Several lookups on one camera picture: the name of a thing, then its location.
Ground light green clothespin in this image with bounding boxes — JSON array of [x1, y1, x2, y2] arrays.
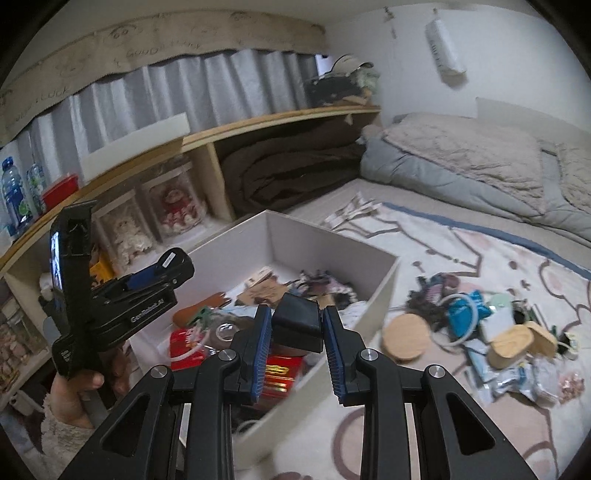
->
[[187, 306, 215, 330]]

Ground black small box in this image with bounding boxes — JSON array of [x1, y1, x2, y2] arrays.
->
[[271, 293, 324, 353]]

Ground purple crochet piece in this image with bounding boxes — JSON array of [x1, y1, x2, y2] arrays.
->
[[290, 271, 359, 309]]

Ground person's left hand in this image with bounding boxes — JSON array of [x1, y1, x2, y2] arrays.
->
[[48, 346, 131, 429]]

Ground clear jar red doll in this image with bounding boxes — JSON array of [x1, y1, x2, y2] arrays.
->
[[141, 163, 207, 243]]

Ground clear jar white doll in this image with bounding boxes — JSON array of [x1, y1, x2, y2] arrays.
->
[[94, 190, 155, 274]]

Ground clear zip pouch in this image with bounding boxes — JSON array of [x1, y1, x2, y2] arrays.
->
[[464, 339, 500, 385]]

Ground wooden shelf unit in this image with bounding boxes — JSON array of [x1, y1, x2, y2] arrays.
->
[[0, 104, 382, 407]]

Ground white cardboard shoe box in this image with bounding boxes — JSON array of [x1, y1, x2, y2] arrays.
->
[[124, 209, 402, 471]]

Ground engraved wooden block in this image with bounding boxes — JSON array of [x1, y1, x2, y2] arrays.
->
[[236, 278, 288, 308]]

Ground oval wooden box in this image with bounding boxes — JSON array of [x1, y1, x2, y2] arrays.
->
[[487, 325, 534, 370], [525, 321, 558, 359]]

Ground round wooden lid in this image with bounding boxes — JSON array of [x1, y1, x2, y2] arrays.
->
[[382, 313, 431, 362]]

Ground clear plastic pill case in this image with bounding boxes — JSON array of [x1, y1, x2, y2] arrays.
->
[[491, 357, 559, 406]]

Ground plastic water bottle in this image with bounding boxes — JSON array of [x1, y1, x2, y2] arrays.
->
[[1, 156, 34, 237]]

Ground red plastic container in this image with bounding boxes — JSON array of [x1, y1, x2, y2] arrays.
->
[[42, 174, 79, 212]]

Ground blue foil packet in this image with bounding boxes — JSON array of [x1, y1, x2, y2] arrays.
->
[[447, 290, 492, 339]]

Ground bag of pink bits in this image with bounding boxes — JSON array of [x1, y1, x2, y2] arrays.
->
[[559, 371, 585, 404]]

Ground white foam block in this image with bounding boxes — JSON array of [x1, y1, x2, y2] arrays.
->
[[80, 112, 190, 184]]

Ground dark brown folded blanket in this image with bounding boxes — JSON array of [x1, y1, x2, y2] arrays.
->
[[221, 118, 366, 214]]

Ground dark brown crochet bundle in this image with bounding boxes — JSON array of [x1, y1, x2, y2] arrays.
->
[[406, 273, 460, 331]]

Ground red snack packet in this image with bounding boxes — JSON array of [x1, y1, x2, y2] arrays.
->
[[168, 323, 305, 404]]

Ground grey curtain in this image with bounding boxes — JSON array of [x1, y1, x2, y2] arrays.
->
[[1, 50, 318, 182]]

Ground grey folded duvet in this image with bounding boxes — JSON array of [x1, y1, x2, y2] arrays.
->
[[361, 137, 590, 246]]

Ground white cap hat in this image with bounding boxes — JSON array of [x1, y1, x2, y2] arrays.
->
[[329, 54, 374, 76]]

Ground left beige quilted pillow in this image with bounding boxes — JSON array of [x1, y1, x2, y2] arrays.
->
[[383, 113, 547, 214]]

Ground beige quilted pillow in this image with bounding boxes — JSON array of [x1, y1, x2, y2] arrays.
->
[[383, 113, 547, 214], [557, 143, 591, 213]]

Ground right beige quilted pillow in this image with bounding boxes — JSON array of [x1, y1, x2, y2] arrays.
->
[[557, 143, 591, 213]]

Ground white silicone ring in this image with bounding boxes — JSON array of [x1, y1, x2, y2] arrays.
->
[[431, 292, 481, 348]]

